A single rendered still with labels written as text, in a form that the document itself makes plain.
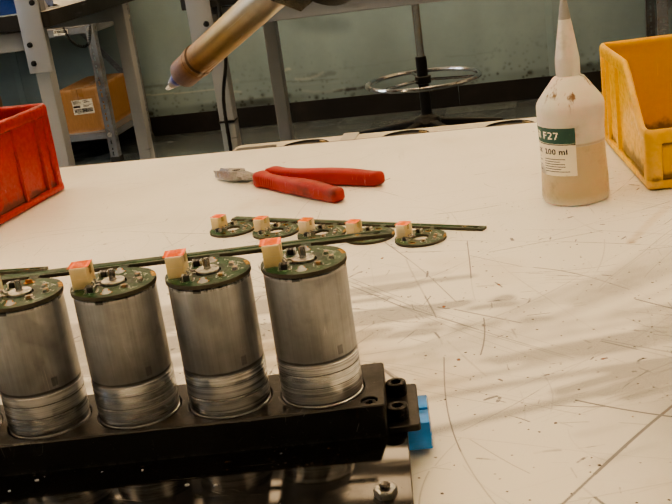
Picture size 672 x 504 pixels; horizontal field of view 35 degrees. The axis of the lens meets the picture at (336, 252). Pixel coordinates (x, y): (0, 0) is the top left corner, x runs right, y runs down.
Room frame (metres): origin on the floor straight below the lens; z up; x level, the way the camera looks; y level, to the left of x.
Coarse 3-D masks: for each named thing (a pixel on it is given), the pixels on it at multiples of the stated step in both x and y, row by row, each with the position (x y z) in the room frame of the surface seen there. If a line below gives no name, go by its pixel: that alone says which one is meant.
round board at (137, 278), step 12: (96, 276) 0.30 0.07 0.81; (108, 276) 0.30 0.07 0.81; (132, 276) 0.30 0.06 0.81; (144, 276) 0.30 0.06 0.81; (156, 276) 0.30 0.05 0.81; (72, 288) 0.29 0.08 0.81; (84, 288) 0.29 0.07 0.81; (96, 288) 0.29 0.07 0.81; (108, 288) 0.29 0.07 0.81; (120, 288) 0.29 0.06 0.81; (132, 288) 0.29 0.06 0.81; (144, 288) 0.29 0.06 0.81; (84, 300) 0.29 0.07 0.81; (96, 300) 0.28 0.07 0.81; (108, 300) 0.28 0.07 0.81
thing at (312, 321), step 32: (288, 288) 0.28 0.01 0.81; (320, 288) 0.28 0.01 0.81; (288, 320) 0.28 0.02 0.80; (320, 320) 0.28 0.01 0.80; (352, 320) 0.29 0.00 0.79; (288, 352) 0.28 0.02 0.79; (320, 352) 0.28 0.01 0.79; (352, 352) 0.29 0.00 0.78; (288, 384) 0.28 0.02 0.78; (320, 384) 0.28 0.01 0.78; (352, 384) 0.28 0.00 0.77
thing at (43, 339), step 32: (0, 320) 0.29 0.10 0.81; (32, 320) 0.29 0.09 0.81; (64, 320) 0.29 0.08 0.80; (0, 352) 0.29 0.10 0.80; (32, 352) 0.29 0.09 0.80; (64, 352) 0.29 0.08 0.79; (0, 384) 0.29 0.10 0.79; (32, 384) 0.29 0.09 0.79; (64, 384) 0.29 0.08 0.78; (32, 416) 0.29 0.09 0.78; (64, 416) 0.29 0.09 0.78
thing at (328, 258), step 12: (288, 252) 0.30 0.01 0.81; (312, 252) 0.30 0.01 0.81; (324, 252) 0.29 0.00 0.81; (336, 252) 0.29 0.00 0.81; (288, 264) 0.28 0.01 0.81; (300, 264) 0.29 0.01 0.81; (312, 264) 0.29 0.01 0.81; (324, 264) 0.28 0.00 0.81; (336, 264) 0.28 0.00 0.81; (276, 276) 0.28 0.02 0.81; (288, 276) 0.28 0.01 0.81; (300, 276) 0.28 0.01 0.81
